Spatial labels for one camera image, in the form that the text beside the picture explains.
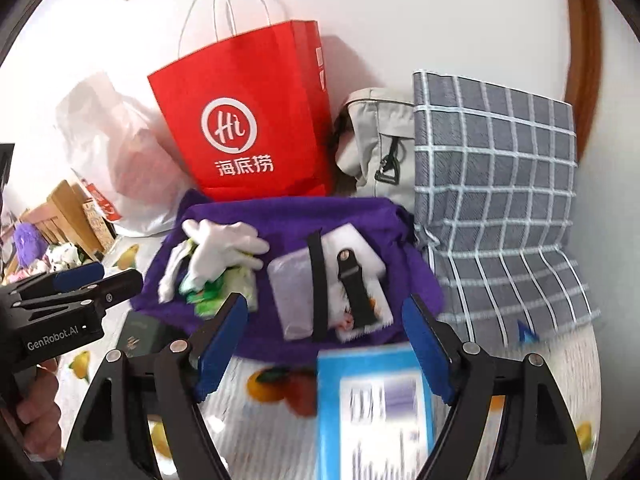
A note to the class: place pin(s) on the red paper bag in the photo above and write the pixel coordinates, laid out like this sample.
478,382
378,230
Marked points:
245,125

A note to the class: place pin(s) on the translucent white mesh bag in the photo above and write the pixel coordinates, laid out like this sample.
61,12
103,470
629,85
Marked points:
295,295

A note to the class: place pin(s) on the purple towel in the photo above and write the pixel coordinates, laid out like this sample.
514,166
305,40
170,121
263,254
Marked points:
280,225

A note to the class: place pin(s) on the wooden headboard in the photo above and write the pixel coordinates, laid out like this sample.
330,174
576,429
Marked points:
60,215

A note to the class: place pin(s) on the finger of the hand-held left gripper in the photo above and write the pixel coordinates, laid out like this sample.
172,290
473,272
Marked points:
80,276
117,287

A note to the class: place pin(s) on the purple plush toy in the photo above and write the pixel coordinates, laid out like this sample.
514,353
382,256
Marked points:
27,245

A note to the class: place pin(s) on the white plastic shopping bag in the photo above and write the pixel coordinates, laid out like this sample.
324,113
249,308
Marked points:
115,160

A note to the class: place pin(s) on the small white red sachet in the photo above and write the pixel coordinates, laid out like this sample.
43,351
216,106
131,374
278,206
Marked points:
357,324

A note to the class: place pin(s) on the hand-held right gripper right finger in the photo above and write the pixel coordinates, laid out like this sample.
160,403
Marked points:
425,345

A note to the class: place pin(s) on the grey plaid cushion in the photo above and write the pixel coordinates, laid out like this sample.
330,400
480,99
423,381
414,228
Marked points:
500,200

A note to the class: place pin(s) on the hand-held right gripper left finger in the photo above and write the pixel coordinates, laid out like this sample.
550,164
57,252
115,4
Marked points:
222,345

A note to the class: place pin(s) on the black and gold box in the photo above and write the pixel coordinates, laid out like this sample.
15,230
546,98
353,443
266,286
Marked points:
142,335

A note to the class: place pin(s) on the person's left hand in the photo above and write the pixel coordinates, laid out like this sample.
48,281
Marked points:
42,410

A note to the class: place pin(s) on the white sponge block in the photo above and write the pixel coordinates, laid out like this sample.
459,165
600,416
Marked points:
350,242

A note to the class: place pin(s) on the blue tissue pack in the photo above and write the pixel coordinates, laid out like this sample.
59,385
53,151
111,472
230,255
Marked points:
375,410

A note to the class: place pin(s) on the beige fabric bag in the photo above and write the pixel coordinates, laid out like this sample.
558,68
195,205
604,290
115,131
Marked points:
380,145

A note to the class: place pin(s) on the brown wooden door frame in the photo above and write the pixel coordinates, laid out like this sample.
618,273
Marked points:
582,50

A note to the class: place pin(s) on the green snack packet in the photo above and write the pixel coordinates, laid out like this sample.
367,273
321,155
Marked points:
207,301

